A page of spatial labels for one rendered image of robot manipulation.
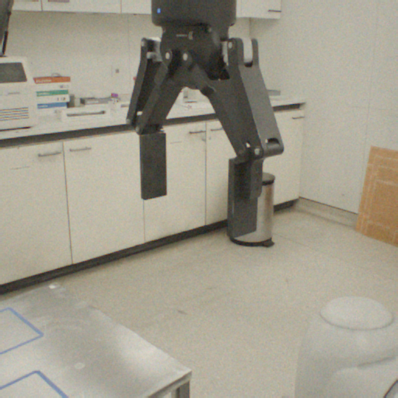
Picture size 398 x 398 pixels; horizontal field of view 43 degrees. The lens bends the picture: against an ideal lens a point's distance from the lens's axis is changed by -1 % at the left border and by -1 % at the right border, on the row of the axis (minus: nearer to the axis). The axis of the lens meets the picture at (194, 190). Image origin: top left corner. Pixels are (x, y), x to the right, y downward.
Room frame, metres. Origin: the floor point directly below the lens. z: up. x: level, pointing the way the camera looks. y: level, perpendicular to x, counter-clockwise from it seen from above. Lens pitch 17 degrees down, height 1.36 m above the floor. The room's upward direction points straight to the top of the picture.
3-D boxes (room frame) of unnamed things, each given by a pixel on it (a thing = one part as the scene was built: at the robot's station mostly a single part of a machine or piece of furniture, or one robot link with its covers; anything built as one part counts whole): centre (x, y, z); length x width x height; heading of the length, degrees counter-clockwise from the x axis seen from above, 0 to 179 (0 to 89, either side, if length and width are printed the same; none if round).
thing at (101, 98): (3.32, 0.61, 0.97); 0.24 x 0.12 x 0.13; 118
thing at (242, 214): (0.42, -0.04, 1.22); 0.03 x 0.01 x 0.07; 129
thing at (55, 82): (3.16, 0.89, 1.10); 0.24 x 0.13 x 0.10; 128
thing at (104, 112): (2.95, 0.65, 0.93); 0.30 x 0.10 x 0.06; 121
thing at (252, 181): (0.40, -0.05, 1.25); 0.03 x 0.01 x 0.05; 39
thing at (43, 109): (3.14, 0.93, 0.94); 0.23 x 0.13 x 0.07; 134
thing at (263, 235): (3.29, -0.40, 0.23); 0.38 x 0.31 x 0.46; 39
